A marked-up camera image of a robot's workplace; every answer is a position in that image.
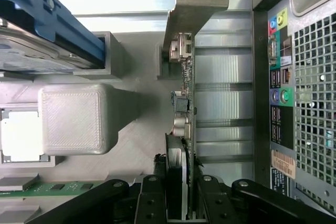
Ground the green RAM stick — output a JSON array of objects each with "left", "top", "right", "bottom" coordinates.
[{"left": 0, "top": 180, "right": 106, "bottom": 199}]

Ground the hard disk with blue label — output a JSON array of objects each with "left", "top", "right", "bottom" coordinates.
[{"left": 0, "top": 15, "right": 94, "bottom": 74}]

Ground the silver CPU chip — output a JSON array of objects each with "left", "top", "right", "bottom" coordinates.
[{"left": 0, "top": 110, "right": 44, "bottom": 162}]

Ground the grey printed parts rack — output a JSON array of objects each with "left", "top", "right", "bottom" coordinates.
[{"left": 0, "top": 31, "right": 171, "bottom": 224}]

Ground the black open PC case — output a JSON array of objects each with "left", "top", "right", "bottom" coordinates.
[{"left": 249, "top": 0, "right": 336, "bottom": 209}]

